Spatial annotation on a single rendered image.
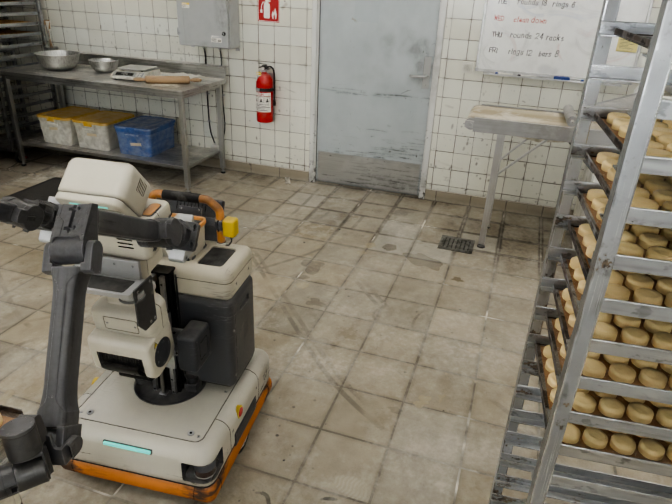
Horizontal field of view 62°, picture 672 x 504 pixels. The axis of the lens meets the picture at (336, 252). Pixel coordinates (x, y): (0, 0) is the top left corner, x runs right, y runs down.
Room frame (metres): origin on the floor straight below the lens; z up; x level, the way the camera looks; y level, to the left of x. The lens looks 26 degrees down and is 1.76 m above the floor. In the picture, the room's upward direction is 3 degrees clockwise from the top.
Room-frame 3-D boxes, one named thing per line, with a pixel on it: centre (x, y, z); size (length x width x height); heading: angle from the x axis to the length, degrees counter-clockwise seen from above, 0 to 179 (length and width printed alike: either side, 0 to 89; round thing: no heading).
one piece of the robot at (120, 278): (1.48, 0.69, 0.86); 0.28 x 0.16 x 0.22; 78
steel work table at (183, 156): (5.19, 2.08, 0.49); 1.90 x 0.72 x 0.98; 73
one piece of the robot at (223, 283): (1.86, 0.61, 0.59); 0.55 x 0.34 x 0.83; 78
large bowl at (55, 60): (5.33, 2.61, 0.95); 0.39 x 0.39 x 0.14
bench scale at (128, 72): (5.07, 1.82, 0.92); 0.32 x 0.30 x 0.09; 170
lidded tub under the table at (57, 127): (5.35, 2.60, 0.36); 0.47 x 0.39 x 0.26; 161
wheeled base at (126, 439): (1.77, 0.63, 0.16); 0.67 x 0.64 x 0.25; 168
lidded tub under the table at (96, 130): (5.23, 2.22, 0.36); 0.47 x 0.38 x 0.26; 163
